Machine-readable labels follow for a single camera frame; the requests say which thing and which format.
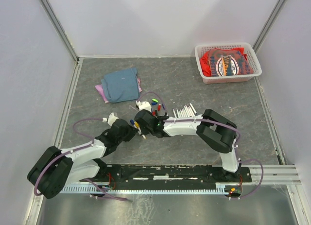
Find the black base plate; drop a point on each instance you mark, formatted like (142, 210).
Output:
(117, 173)

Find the white plastic basket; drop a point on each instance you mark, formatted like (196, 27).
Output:
(248, 50)

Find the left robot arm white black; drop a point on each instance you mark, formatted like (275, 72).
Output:
(58, 167)

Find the blue cloth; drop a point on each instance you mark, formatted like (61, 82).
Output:
(121, 86)

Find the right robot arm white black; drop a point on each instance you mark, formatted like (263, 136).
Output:
(219, 133)

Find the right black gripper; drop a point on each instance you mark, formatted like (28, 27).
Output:
(143, 130)

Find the yellow cap marker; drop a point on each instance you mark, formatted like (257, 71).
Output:
(139, 129)

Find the pink cloth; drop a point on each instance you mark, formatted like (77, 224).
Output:
(100, 90)

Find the red printed cloth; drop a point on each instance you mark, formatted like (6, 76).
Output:
(220, 63)

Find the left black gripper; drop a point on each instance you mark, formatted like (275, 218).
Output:
(132, 131)

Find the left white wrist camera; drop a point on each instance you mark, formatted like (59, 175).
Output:
(110, 119)

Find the aluminium rail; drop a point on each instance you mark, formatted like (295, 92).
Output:
(275, 175)

